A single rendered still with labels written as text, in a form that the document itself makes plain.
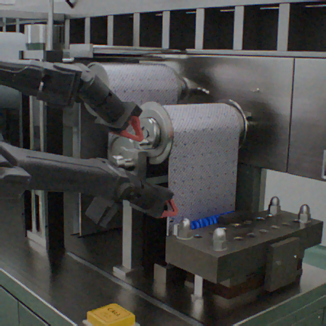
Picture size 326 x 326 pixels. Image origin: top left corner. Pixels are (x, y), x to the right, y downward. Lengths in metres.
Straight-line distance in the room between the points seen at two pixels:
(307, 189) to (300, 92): 2.88
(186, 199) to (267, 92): 0.37
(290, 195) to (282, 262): 3.07
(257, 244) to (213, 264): 0.13
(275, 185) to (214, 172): 3.07
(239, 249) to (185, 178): 0.23
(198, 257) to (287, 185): 3.21
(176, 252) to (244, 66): 0.57
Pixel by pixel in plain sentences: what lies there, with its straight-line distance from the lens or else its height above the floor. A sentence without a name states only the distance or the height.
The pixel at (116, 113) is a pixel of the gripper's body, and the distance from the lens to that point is 1.11.
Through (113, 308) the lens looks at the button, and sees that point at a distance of 1.09.
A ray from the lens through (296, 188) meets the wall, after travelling 4.25.
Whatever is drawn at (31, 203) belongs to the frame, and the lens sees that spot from 1.53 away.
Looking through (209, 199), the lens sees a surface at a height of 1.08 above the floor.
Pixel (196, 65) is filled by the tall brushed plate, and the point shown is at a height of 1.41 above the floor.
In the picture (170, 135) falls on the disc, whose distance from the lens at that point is 1.19.
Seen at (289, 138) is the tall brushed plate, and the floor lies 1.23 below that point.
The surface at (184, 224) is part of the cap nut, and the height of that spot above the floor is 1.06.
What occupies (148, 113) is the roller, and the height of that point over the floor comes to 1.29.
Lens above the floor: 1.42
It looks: 11 degrees down
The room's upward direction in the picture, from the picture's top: 2 degrees clockwise
